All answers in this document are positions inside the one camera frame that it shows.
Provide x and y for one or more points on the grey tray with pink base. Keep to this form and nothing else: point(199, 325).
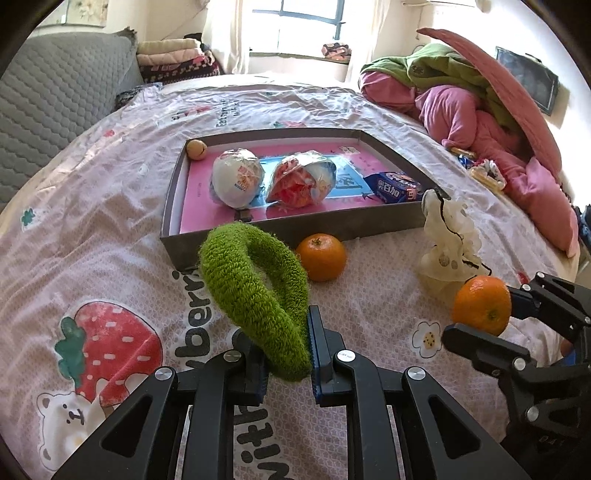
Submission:
point(184, 217)

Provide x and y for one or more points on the white snack packet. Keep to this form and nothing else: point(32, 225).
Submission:
point(487, 173)

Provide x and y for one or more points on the white curtain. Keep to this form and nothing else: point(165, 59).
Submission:
point(364, 32)

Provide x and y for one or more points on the large orange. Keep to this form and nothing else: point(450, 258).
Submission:
point(321, 257)

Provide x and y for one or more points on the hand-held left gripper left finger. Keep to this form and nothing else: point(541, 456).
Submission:
point(256, 383)

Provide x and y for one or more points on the pink pillow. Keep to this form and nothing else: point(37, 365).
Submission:
point(498, 87)

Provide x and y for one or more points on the small tan ball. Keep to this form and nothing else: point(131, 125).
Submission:
point(196, 149)

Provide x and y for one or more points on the blue and white toy egg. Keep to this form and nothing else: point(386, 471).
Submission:
point(300, 181)

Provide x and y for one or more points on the blue cookie packet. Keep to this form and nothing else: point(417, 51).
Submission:
point(395, 187)

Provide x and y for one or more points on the stack of folded blankets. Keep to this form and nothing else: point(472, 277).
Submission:
point(175, 57)

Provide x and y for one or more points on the dark patterned cloth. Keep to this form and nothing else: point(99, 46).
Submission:
point(131, 94)

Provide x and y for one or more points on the window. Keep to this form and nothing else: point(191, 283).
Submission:
point(307, 21)

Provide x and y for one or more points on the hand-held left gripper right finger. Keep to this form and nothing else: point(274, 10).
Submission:
point(316, 350)

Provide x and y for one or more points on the white and red toy egg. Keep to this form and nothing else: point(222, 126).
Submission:
point(238, 177)

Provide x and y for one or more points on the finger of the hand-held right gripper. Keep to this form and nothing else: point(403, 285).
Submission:
point(531, 302)
point(480, 346)

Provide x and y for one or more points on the grey quilted headboard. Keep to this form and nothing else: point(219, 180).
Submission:
point(51, 101)

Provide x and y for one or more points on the small orange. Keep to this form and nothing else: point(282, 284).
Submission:
point(482, 304)

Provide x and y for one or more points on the green blanket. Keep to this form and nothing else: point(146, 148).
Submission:
point(443, 69)

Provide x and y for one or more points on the small blue snack packet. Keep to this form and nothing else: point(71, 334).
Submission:
point(464, 156)

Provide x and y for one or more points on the pink duvet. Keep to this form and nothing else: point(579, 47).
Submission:
point(471, 124)

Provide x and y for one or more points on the cream fabric scrunchie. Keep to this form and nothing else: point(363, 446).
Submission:
point(445, 244)

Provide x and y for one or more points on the strawberry printed bed sheet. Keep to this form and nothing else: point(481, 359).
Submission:
point(115, 258)

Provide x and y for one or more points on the patterned cloth on windowsill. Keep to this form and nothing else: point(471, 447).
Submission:
point(336, 50)

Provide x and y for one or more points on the dark framed wall picture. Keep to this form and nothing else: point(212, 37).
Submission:
point(526, 81)

